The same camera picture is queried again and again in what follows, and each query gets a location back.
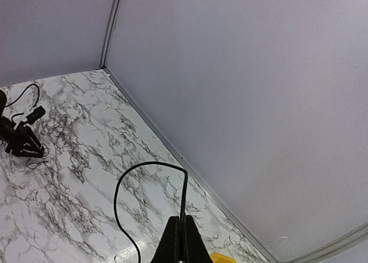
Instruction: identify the right aluminium corner post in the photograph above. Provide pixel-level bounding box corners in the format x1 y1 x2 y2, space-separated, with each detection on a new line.
288 222 367 263

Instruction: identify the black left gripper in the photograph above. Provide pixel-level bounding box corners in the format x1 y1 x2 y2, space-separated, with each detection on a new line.
1 117 44 157

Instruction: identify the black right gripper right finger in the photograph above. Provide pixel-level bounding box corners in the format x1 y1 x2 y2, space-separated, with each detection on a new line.
182 215 212 263

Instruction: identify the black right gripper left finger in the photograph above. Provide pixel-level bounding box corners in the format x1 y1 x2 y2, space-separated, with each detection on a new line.
151 216 180 263

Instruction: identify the yellow plastic bin far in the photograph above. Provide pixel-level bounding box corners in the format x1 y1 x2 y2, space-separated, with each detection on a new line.
210 252 236 263

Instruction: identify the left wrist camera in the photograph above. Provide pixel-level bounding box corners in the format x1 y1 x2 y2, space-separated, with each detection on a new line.
14 106 46 129

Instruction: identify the left aluminium corner post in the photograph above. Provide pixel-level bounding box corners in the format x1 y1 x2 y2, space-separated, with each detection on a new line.
99 0 121 69

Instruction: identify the aluminium corner post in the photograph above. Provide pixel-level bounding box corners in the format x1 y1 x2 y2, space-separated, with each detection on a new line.
288 222 367 263
99 0 121 69

